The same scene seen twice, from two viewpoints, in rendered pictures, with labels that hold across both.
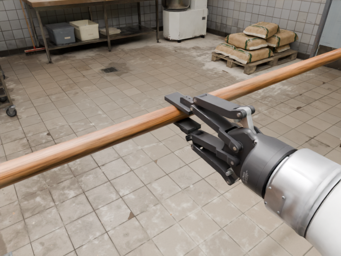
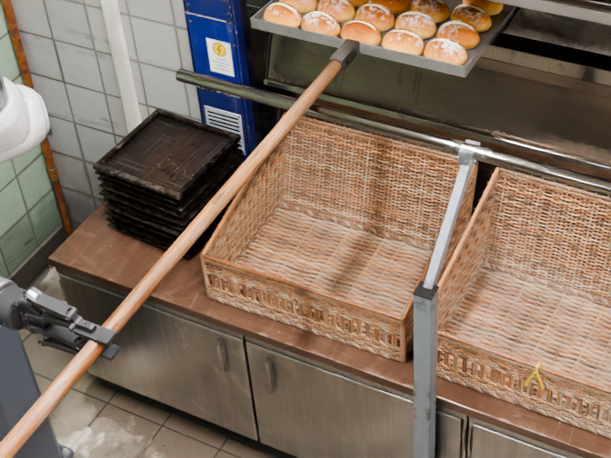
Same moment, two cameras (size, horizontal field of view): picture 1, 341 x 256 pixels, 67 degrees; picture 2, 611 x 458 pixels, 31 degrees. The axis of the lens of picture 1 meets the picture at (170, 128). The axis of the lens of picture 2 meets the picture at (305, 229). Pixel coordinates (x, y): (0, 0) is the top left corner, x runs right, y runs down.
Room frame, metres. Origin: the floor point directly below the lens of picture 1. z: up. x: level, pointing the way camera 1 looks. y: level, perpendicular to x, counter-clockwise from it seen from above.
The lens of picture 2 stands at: (1.77, -0.19, 2.60)
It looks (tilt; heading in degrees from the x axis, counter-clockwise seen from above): 42 degrees down; 157
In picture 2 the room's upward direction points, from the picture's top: 5 degrees counter-clockwise
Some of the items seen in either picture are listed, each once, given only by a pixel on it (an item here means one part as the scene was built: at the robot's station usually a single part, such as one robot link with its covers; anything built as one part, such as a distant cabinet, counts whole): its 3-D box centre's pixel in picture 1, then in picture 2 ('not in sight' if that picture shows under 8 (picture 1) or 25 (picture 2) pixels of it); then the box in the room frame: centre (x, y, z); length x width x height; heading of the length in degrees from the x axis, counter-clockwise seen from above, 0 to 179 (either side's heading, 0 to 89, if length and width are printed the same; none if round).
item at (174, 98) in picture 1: (182, 102); (95, 333); (0.40, -0.02, 1.21); 0.07 x 0.03 x 0.01; 36
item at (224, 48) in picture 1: (234, 46); not in sight; (4.22, -1.04, 0.22); 0.62 x 0.36 x 0.15; 131
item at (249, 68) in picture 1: (254, 55); not in sight; (4.24, -1.39, 0.07); 1.20 x 0.80 x 0.14; 126
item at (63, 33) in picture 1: (61, 33); not in sight; (4.60, 1.88, 0.35); 0.50 x 0.36 x 0.24; 36
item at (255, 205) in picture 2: not in sight; (341, 230); (-0.12, 0.70, 0.72); 0.56 x 0.49 x 0.28; 37
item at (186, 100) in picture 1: (193, 99); (81, 321); (0.38, -0.04, 1.23); 0.05 x 0.01 x 0.03; 36
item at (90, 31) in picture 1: (84, 29); not in sight; (4.85, 1.54, 0.35); 0.50 x 0.36 x 0.24; 37
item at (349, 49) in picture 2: not in sight; (345, 55); (-0.16, 0.76, 1.20); 0.09 x 0.04 x 0.03; 126
